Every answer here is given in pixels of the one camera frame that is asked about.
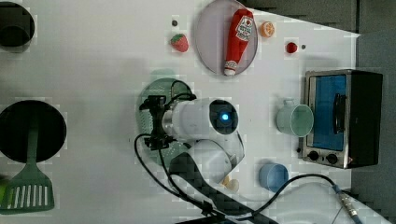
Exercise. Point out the red ketchup bottle toy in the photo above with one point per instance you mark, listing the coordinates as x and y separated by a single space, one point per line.
239 34

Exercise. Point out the silver toaster oven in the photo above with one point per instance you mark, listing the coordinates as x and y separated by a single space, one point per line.
347 112

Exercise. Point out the black frying pan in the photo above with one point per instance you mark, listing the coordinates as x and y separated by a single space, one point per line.
31 116

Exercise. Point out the green mug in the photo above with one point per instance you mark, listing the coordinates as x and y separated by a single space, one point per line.
293 119

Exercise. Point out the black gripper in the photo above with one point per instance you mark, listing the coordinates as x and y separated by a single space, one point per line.
159 139

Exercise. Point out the grey round plate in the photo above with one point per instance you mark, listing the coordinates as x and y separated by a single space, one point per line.
212 32

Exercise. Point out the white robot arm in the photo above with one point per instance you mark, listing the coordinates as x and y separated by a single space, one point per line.
210 128

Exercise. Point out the blue cup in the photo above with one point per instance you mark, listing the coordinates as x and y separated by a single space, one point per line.
272 176

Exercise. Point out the red strawberry toy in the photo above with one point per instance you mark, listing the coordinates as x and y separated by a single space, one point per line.
179 42

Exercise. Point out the orange slice toy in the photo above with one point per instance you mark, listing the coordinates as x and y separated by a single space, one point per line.
267 29

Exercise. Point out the green slotted spatula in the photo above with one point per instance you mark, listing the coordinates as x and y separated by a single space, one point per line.
30 190

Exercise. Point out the lime green object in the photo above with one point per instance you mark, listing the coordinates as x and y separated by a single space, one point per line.
4 180

